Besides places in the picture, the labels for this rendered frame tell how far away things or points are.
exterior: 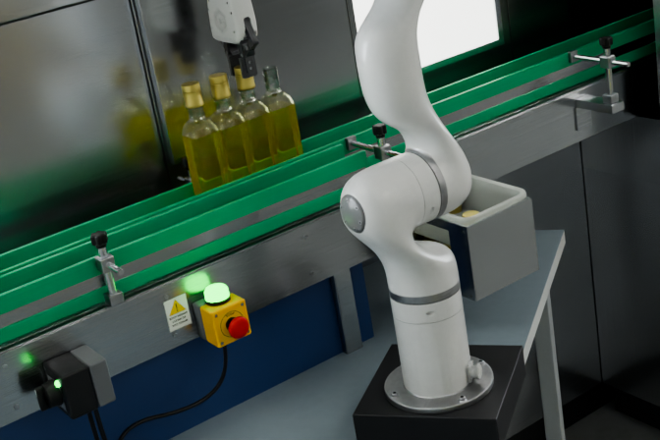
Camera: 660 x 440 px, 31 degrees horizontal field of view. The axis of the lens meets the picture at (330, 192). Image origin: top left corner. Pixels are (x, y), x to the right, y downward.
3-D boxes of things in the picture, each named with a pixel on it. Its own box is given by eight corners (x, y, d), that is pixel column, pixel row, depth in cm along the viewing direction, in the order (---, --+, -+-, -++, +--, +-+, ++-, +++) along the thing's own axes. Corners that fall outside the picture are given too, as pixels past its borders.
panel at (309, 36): (495, 42, 281) (479, -102, 269) (504, 44, 279) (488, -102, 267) (167, 162, 236) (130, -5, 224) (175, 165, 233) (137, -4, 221)
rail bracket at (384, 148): (360, 172, 240) (351, 114, 236) (412, 189, 227) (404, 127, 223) (349, 177, 239) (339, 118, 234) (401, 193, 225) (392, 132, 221)
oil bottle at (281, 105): (296, 186, 240) (278, 85, 233) (311, 192, 236) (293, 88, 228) (273, 194, 238) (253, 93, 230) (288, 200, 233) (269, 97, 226)
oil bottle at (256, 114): (272, 194, 237) (253, 93, 230) (288, 200, 233) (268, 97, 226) (249, 204, 235) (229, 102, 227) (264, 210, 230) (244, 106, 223)
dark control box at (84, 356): (96, 386, 201) (85, 343, 198) (117, 402, 195) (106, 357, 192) (52, 407, 197) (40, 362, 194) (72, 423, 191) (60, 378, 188)
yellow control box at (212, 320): (232, 324, 215) (224, 288, 213) (254, 336, 209) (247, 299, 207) (199, 339, 212) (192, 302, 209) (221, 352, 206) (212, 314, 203)
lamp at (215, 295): (222, 292, 211) (219, 277, 210) (235, 299, 208) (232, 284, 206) (200, 302, 209) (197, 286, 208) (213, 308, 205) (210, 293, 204)
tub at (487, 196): (460, 207, 249) (455, 169, 246) (536, 231, 231) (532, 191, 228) (396, 236, 240) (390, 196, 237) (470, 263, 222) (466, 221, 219)
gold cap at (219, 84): (225, 92, 225) (220, 71, 223) (235, 95, 222) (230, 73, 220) (208, 98, 223) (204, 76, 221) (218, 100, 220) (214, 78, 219)
